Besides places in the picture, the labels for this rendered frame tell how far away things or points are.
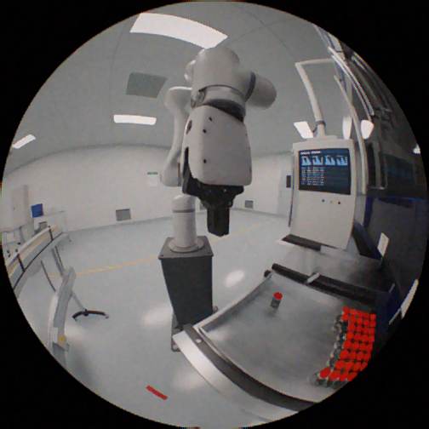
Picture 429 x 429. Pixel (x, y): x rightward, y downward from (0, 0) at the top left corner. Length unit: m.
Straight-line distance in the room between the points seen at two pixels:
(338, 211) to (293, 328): 0.82
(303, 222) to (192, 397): 1.49
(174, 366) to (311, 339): 1.01
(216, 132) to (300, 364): 0.38
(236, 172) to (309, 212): 0.91
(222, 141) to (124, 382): 1.38
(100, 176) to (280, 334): 5.16
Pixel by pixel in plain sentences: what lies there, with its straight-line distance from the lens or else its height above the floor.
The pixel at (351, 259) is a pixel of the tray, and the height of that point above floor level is 0.89.
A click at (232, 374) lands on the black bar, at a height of 0.90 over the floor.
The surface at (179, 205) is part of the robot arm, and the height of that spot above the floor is 1.08.
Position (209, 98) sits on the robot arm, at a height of 1.26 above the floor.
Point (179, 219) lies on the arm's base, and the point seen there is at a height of 1.02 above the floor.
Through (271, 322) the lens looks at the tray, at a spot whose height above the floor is 0.88.
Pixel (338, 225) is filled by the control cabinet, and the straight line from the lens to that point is 1.01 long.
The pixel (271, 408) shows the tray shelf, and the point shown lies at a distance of 0.29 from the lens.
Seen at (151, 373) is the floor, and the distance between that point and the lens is 1.23.
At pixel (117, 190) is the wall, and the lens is 4.96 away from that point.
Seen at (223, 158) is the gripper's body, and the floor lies 1.18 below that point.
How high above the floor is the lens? 1.15
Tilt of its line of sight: 11 degrees down
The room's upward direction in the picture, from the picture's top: straight up
